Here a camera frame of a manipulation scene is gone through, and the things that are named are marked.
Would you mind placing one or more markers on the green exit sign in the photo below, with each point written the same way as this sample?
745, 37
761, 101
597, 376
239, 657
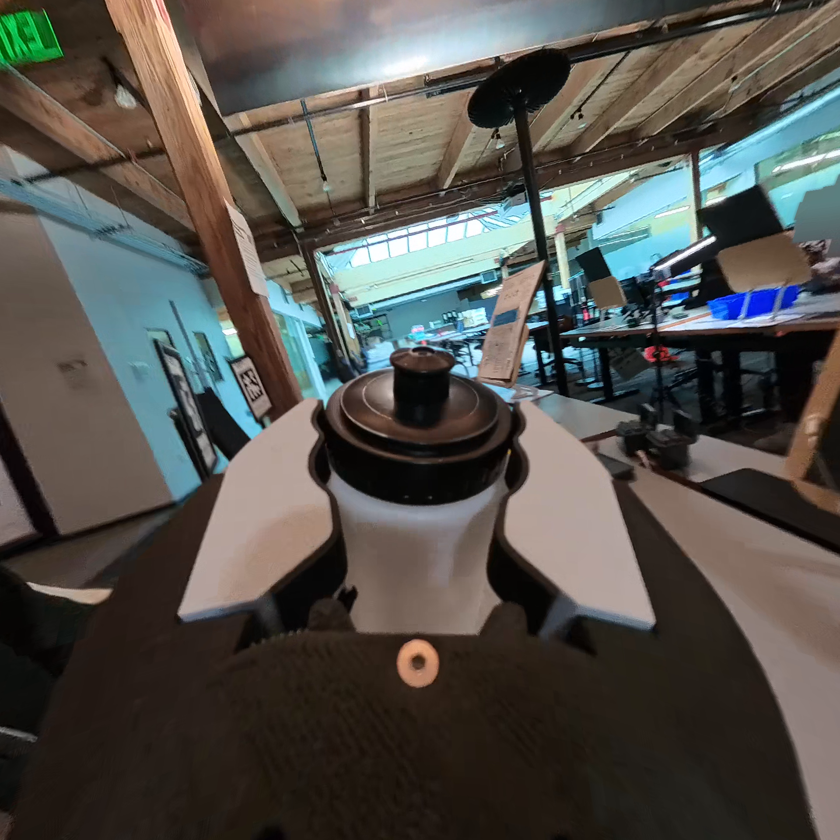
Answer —
29, 36

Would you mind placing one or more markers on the black flat case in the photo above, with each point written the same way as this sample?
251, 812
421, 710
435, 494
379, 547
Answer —
613, 466

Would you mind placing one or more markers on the white paper notice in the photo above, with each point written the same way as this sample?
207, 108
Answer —
248, 249

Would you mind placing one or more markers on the blue plastic bin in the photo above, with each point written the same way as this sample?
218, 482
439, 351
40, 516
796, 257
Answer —
754, 305

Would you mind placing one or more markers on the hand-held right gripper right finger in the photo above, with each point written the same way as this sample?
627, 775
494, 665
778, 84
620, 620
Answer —
571, 538

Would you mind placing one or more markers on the white bottle black lid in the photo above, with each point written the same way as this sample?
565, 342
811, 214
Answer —
413, 558

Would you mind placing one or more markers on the large black framed sign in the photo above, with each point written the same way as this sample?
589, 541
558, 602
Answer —
187, 407

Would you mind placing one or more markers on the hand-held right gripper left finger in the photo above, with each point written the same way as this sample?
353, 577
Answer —
262, 525

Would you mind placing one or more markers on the wooden pillar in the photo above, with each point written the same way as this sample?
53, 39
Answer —
210, 229

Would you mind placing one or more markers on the framed marker sign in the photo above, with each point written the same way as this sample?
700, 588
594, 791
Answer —
253, 387

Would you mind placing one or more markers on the beige cardboard panel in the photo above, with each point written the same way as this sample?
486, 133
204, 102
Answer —
764, 262
607, 292

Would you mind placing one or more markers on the brown cardboard sign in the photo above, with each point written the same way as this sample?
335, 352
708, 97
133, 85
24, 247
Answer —
512, 328

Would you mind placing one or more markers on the wooden background desk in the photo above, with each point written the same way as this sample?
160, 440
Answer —
656, 331

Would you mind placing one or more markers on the grey desk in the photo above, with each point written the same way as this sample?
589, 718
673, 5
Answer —
754, 590

